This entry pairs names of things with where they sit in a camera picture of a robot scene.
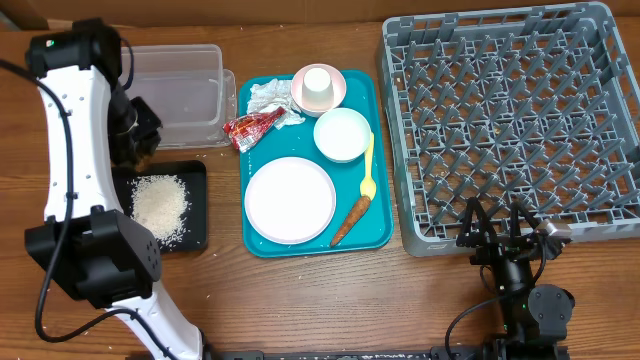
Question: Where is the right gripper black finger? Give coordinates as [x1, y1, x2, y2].
[456, 197, 497, 247]
[508, 199, 542, 244]

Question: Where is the pile of white rice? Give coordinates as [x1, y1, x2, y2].
[131, 175, 191, 250]

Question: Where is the brown carrot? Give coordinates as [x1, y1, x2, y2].
[330, 195, 371, 248]

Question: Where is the white round plate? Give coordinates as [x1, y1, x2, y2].
[244, 157, 337, 245]

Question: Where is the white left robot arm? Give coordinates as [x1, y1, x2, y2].
[25, 19, 212, 359]

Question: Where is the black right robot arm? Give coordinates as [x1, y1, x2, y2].
[444, 197, 575, 360]

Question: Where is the clear plastic storage bin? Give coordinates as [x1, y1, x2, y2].
[120, 44, 237, 150]

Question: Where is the grey dish rack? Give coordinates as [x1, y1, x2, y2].
[379, 2, 639, 256]

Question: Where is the red snack wrapper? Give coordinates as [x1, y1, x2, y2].
[223, 107, 286, 153]

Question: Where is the yellow plastic spoon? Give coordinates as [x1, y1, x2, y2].
[360, 133, 377, 200]

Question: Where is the crumpled white tissue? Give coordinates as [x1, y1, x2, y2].
[247, 79, 305, 130]

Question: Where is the white bowl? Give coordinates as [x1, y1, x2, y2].
[313, 108, 371, 163]

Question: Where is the teal serving tray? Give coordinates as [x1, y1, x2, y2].
[240, 70, 394, 258]

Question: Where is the white upturned cup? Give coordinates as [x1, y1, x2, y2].
[302, 67, 334, 111]

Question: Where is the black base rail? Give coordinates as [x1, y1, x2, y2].
[214, 344, 496, 360]

